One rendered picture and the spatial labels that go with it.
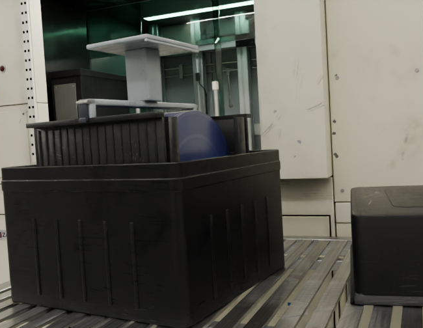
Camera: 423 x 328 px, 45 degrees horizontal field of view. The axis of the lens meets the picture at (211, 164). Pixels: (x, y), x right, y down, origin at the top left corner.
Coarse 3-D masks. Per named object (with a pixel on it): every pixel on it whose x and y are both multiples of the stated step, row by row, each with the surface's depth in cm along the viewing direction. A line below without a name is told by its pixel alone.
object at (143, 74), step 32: (128, 64) 69; (128, 96) 69; (160, 96) 70; (64, 128) 63; (96, 128) 60; (128, 128) 58; (160, 128) 56; (224, 128) 76; (64, 160) 64; (96, 160) 61; (128, 160) 58; (160, 160) 56
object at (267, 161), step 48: (48, 192) 61; (96, 192) 57; (144, 192) 54; (192, 192) 54; (240, 192) 63; (48, 240) 61; (96, 240) 58; (144, 240) 54; (192, 240) 54; (240, 240) 63; (48, 288) 62; (96, 288) 58; (144, 288) 55; (192, 288) 53; (240, 288) 63
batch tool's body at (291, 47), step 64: (0, 0) 123; (64, 0) 157; (128, 0) 161; (192, 0) 157; (256, 0) 94; (320, 0) 90; (0, 64) 124; (64, 64) 161; (320, 64) 90; (0, 128) 126; (320, 128) 91; (0, 192) 126; (320, 192) 97; (0, 256) 128; (320, 256) 98
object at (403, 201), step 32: (352, 192) 77; (384, 192) 75; (416, 192) 72; (352, 224) 57; (384, 224) 56; (416, 224) 55; (352, 256) 76; (384, 256) 56; (416, 256) 55; (352, 288) 61; (384, 288) 56; (416, 288) 55
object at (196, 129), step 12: (180, 120) 63; (192, 120) 65; (204, 120) 68; (180, 132) 63; (192, 132) 65; (204, 132) 68; (216, 132) 71; (180, 144) 63; (192, 144) 65; (204, 144) 68; (216, 144) 71; (180, 156) 63; (192, 156) 65; (204, 156) 68; (216, 156) 71
